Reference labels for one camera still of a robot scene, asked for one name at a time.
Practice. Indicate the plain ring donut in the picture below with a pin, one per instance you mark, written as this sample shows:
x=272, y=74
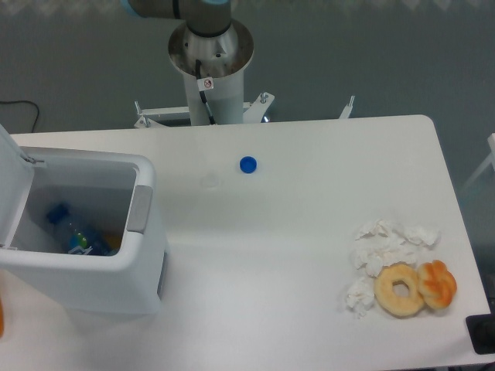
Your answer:
x=396, y=290

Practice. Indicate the white frame at right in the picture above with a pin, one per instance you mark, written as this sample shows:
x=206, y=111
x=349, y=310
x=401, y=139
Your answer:
x=480, y=176

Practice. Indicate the blue plastic bottle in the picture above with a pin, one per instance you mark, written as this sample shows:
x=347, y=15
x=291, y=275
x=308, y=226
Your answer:
x=75, y=234

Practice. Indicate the black device at corner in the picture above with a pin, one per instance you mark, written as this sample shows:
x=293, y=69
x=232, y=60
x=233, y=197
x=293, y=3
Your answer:
x=481, y=333

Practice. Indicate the white trash can body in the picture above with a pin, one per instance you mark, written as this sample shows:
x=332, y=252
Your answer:
x=114, y=193

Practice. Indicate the orange object at edge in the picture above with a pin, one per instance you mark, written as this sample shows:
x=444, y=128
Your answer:
x=2, y=320

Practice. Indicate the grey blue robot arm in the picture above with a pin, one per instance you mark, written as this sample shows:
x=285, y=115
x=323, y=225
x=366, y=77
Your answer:
x=203, y=18

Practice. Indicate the crumpled white tissue large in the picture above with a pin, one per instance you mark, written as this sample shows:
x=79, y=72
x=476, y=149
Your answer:
x=383, y=243

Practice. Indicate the white trash can lid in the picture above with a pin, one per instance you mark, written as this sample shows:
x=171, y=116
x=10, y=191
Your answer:
x=17, y=174

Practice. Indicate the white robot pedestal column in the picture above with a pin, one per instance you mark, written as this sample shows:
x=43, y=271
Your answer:
x=213, y=72

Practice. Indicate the white metal base frame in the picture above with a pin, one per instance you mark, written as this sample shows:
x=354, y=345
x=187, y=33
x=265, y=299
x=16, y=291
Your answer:
x=254, y=112

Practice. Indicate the crumpled white tissue small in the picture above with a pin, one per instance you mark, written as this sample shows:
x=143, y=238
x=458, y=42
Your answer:
x=360, y=297

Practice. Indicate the orange glazed twisted bun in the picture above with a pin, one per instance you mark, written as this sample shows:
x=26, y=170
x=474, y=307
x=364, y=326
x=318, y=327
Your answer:
x=436, y=284

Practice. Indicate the blue bottle cap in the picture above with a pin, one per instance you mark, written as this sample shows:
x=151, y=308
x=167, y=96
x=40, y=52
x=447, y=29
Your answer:
x=248, y=164

